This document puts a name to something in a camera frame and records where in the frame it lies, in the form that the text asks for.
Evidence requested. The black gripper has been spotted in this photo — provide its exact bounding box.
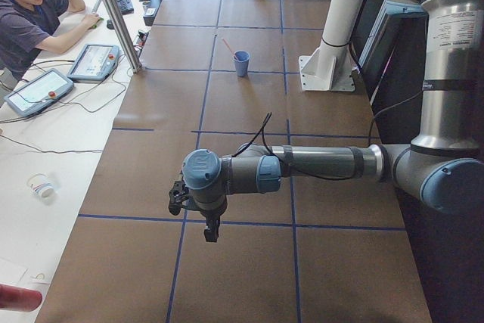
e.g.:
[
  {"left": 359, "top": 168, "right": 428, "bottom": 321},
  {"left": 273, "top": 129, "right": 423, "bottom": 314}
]
[{"left": 195, "top": 197, "right": 228, "bottom": 243}]

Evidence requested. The blue ribbed plastic cup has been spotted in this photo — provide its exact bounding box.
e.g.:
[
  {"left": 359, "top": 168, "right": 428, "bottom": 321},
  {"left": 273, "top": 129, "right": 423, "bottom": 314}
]
[{"left": 234, "top": 51, "right": 250, "bottom": 77}]

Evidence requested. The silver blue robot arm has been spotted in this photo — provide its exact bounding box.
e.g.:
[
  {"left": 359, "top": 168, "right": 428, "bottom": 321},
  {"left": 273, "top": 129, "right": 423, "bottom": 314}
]
[{"left": 169, "top": 0, "right": 483, "bottom": 242}]

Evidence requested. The white paper cup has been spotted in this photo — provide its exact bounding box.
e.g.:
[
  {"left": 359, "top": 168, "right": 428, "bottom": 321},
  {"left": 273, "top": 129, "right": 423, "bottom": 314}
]
[{"left": 26, "top": 173, "right": 55, "bottom": 199}]

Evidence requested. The far teach pendant tablet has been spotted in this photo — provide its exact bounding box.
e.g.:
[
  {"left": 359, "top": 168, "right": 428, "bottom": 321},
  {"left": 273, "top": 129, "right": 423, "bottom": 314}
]
[{"left": 67, "top": 44, "right": 120, "bottom": 83}]

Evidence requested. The teach pendant tablet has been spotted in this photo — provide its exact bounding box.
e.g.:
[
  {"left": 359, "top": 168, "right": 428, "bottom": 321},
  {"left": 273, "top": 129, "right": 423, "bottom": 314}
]
[
  {"left": 67, "top": 44, "right": 120, "bottom": 83},
  {"left": 4, "top": 69, "right": 74, "bottom": 117}
]

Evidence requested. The near teach pendant tablet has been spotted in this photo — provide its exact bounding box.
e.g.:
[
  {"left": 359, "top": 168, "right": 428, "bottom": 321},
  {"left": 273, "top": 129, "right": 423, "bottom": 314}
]
[{"left": 4, "top": 69, "right": 74, "bottom": 117}]

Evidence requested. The red cylinder roll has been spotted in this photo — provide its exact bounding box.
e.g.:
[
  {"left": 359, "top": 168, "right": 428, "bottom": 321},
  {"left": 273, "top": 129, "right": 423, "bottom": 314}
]
[{"left": 1, "top": 284, "right": 42, "bottom": 312}]

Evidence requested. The seated man in dark shirt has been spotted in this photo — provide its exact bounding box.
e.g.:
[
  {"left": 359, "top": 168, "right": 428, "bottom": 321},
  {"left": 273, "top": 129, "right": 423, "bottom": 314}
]
[{"left": 1, "top": 0, "right": 101, "bottom": 80}]

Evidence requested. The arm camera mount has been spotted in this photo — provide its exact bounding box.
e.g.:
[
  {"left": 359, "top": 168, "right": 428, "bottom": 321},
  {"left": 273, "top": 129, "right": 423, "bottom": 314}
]
[{"left": 168, "top": 180, "right": 190, "bottom": 216}]

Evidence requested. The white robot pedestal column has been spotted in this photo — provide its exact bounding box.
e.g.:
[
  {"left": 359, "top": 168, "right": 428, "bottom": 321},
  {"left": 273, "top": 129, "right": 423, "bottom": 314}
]
[{"left": 299, "top": 0, "right": 363, "bottom": 92}]

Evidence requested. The aluminium frame post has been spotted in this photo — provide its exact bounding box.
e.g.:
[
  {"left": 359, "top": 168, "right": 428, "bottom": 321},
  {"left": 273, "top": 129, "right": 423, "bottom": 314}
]
[{"left": 102, "top": 0, "right": 141, "bottom": 73}]

